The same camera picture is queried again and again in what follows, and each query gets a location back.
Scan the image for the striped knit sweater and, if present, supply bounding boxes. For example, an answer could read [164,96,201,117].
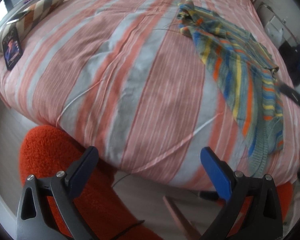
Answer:
[177,0,284,177]

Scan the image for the black chair with clothes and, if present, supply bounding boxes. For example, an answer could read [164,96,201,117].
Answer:
[279,42,300,87]

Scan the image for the orange fleece trousers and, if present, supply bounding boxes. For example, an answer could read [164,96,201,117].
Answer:
[20,126,293,239]

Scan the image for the white side table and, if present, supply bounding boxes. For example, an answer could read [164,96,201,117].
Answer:
[257,2,300,49]

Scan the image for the pink striped bed cover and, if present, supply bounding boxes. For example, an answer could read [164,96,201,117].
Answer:
[0,0,300,190]

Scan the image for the black smartphone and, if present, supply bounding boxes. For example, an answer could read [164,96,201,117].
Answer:
[2,27,23,71]

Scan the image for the striped zigzag pillow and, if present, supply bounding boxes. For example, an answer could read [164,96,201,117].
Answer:
[0,0,64,55]

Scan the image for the silver phone on pillow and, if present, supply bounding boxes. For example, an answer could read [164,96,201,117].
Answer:
[6,10,30,25]

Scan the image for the black cable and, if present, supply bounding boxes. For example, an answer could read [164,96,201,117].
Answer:
[111,173,146,240]

